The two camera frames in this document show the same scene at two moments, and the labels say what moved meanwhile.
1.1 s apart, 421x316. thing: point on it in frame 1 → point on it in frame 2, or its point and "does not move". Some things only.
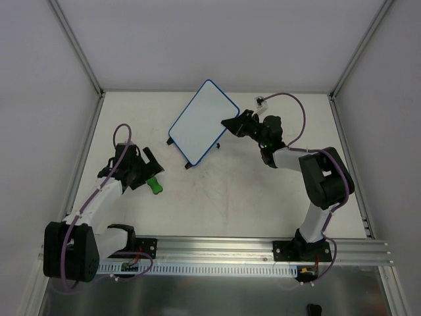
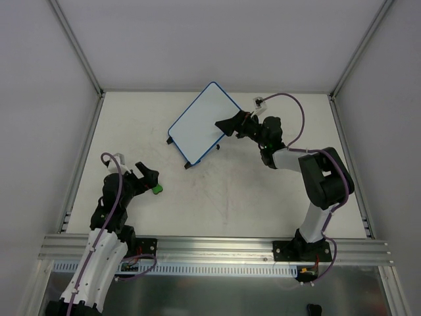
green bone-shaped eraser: x=155 y=186 does not move
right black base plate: x=297 y=251 does not move
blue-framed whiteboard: x=199 y=126 does not move
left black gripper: x=142 y=172 → x=138 y=183
